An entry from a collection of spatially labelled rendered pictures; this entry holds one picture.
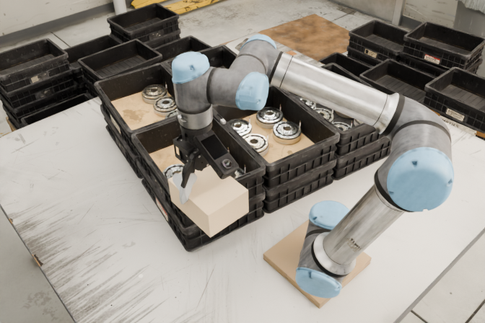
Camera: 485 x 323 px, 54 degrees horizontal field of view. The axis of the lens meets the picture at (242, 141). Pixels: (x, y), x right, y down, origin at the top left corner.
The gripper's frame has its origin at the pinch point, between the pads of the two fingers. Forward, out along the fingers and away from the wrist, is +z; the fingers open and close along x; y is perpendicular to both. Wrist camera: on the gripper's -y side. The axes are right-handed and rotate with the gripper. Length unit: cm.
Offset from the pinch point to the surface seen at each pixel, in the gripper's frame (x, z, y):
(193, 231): -3.1, 29.6, 14.4
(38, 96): -15, 69, 190
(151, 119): -24, 26, 69
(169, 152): -17, 26, 47
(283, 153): -47, 27, 20
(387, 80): -181, 72, 63
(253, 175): -24.5, 17.3, 10.8
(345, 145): -62, 23, 5
